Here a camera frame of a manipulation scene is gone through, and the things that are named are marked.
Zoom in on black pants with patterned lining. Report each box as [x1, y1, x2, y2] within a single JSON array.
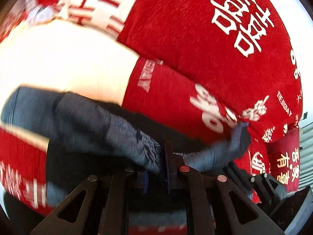
[[1, 85, 252, 228]]

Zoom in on dark red pillow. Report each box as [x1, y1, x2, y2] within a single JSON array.
[[268, 127, 300, 193]]

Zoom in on red blanket with white characters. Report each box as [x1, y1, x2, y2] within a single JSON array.
[[0, 0, 304, 217]]

